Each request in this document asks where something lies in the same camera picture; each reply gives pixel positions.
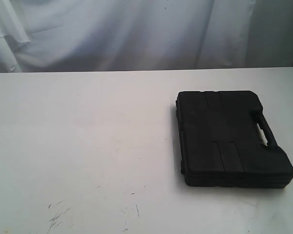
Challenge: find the black plastic tool case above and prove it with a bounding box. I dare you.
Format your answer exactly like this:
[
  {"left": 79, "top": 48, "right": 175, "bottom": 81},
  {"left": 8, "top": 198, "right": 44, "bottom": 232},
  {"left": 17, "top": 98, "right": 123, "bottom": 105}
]
[{"left": 176, "top": 91, "right": 293, "bottom": 189}]

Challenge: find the white backdrop curtain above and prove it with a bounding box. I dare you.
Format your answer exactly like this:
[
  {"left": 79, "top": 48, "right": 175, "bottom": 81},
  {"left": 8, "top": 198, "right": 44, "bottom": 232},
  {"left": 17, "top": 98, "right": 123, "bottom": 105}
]
[{"left": 0, "top": 0, "right": 293, "bottom": 73}]

